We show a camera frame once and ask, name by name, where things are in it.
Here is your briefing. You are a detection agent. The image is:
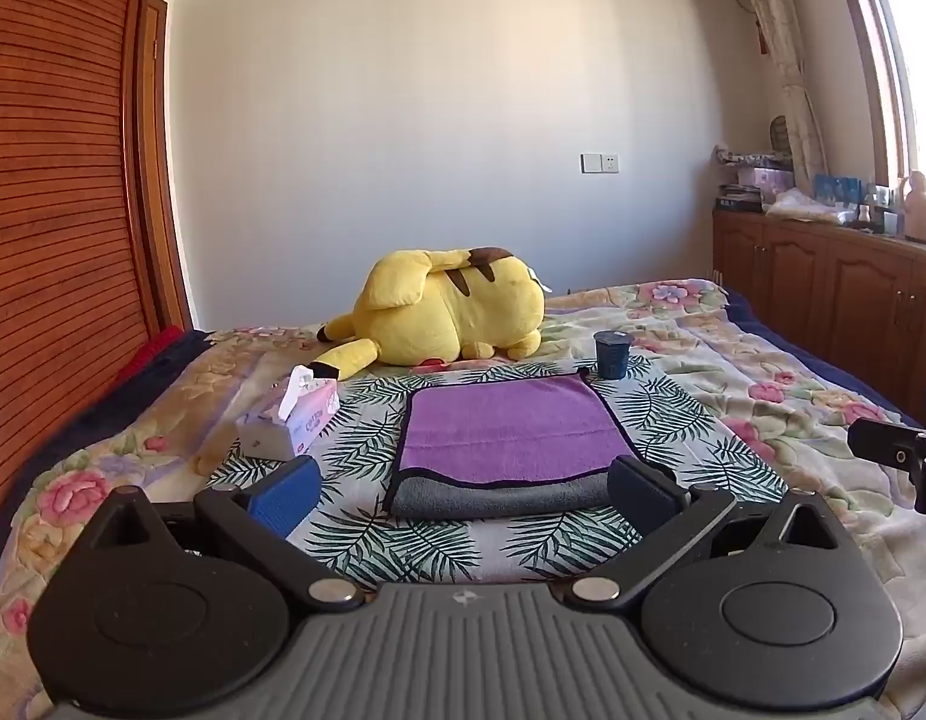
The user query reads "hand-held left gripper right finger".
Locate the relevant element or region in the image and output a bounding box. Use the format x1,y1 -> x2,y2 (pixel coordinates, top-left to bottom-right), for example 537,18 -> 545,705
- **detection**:
573,454 -> 843,608

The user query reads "blue printed box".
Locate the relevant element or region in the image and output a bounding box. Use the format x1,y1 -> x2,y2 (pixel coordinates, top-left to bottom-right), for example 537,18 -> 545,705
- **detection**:
814,174 -> 865,203

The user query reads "light cloth bundle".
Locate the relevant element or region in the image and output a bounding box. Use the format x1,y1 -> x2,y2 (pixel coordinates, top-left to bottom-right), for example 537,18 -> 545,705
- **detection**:
764,189 -> 858,224

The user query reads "yellow plush toy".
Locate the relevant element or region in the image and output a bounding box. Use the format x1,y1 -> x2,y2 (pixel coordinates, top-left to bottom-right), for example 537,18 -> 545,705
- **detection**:
315,246 -> 546,382

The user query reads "beige figurine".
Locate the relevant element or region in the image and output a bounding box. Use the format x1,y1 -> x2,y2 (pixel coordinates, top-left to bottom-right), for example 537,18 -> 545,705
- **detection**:
904,171 -> 926,245

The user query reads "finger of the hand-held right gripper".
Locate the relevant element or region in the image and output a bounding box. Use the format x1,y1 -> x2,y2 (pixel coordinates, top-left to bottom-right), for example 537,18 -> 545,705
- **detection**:
847,418 -> 926,467

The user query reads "wooden cabinet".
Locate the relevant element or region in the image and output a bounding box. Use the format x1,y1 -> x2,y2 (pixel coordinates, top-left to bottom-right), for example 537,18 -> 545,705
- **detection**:
712,210 -> 926,410

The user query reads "red cloth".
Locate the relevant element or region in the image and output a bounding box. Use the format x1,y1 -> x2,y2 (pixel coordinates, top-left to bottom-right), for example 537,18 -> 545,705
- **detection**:
118,326 -> 185,383

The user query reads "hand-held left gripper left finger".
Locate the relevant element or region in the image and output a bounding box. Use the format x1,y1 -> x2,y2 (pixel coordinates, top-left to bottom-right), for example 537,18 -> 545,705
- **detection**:
79,456 -> 365,610

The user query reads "pale pink box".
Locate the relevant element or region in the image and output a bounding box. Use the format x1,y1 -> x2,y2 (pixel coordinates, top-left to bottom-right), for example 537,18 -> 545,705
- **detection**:
736,167 -> 796,196

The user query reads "wooden window frame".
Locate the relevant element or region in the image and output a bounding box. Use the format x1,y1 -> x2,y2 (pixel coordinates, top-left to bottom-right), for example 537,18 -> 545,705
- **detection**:
826,0 -> 926,188

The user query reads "purple and grey towel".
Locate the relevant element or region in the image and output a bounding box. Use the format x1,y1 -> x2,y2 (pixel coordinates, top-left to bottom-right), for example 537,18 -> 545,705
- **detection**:
386,369 -> 644,520

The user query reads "folded floral cloth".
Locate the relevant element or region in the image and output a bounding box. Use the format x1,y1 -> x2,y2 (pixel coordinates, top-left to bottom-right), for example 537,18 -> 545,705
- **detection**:
714,144 -> 795,170

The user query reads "stack of dark books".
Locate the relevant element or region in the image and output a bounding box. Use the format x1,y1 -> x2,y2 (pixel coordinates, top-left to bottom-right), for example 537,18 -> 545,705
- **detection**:
716,184 -> 768,212

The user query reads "patterned beige curtain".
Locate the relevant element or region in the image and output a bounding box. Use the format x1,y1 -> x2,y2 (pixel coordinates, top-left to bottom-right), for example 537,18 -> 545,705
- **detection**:
725,0 -> 831,181

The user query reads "dark blue cup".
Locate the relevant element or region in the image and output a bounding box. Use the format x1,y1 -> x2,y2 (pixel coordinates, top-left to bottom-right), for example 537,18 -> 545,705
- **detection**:
593,330 -> 632,380

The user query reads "leaf print cloth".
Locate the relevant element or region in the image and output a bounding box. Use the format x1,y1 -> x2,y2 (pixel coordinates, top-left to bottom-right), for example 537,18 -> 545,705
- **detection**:
208,360 -> 790,586

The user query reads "pink tissue box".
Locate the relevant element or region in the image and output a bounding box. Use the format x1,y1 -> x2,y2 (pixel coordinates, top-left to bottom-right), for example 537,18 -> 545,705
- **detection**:
236,365 -> 341,461

